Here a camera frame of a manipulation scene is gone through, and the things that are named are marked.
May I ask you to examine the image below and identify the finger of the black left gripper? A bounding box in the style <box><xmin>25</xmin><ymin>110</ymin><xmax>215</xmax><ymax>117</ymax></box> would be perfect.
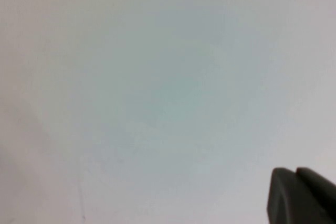
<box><xmin>296</xmin><ymin>167</ymin><xmax>336</xmax><ymax>224</ymax></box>
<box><xmin>267</xmin><ymin>167</ymin><xmax>327</xmax><ymax>224</ymax></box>

